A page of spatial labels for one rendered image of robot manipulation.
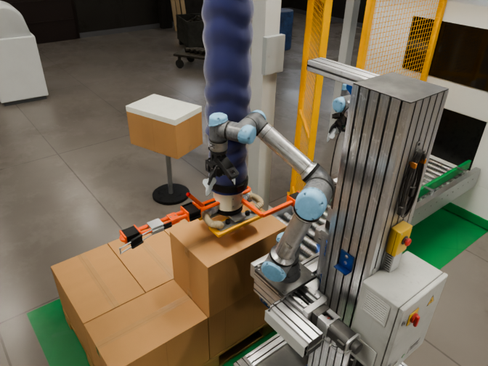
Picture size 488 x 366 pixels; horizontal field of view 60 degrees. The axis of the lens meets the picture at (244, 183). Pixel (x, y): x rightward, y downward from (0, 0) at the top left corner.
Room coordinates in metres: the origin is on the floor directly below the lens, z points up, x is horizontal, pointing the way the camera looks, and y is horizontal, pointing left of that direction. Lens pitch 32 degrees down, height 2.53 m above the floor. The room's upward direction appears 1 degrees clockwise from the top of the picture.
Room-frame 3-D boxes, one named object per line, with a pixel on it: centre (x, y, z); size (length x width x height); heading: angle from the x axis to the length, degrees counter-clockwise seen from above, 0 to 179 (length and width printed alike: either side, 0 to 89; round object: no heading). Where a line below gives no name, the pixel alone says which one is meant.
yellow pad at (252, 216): (1.95, 0.03, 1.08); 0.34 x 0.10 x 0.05; 128
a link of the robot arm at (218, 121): (1.57, 0.11, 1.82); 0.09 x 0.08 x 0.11; 65
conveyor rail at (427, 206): (2.75, -1.33, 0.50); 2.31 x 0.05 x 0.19; 129
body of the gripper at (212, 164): (1.57, 0.11, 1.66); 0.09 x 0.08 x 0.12; 39
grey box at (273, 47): (3.45, -0.21, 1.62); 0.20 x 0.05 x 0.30; 129
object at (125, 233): (1.65, 0.57, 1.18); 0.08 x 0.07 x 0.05; 128
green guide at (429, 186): (3.02, -1.56, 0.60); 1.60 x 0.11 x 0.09; 129
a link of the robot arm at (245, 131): (1.54, 0.01, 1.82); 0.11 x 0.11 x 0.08; 65
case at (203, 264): (2.03, 0.08, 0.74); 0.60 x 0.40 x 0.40; 130
